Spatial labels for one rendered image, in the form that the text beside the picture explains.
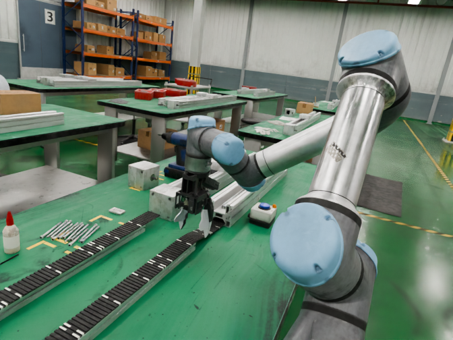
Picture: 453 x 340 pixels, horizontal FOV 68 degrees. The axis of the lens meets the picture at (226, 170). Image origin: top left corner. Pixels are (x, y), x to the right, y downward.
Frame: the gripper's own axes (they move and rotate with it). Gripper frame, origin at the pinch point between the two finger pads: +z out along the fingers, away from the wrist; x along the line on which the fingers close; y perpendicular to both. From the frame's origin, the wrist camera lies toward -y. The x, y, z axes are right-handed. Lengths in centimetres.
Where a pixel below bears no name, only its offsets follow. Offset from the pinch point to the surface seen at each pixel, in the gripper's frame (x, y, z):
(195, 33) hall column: -581, -1000, -140
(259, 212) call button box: 12.5, -25.8, -0.1
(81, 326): 0.3, 44.6, 2.1
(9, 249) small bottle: -37, 34, 4
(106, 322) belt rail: 1.8, 39.6, 4.4
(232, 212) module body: 5.0, -17.8, -0.8
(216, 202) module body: -2.2, -19.1, -2.2
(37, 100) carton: -202, -101, -5
